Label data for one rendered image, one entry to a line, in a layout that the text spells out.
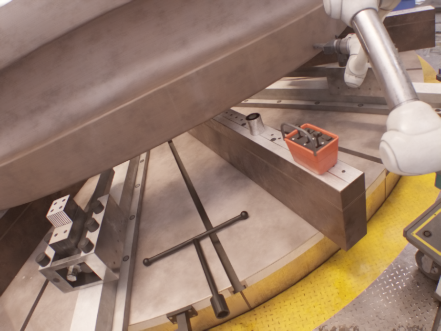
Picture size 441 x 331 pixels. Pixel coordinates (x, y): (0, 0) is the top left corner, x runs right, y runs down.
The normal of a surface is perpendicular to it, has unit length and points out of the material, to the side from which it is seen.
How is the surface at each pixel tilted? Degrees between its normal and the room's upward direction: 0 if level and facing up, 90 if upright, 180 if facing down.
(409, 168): 97
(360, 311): 0
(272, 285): 90
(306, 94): 72
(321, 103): 0
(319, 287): 0
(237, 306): 90
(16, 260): 90
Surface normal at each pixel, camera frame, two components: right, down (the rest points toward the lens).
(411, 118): -0.52, -0.26
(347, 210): 0.47, 0.40
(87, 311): -0.33, -0.76
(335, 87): -0.58, 0.64
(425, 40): -0.25, 0.65
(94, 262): 0.12, 0.56
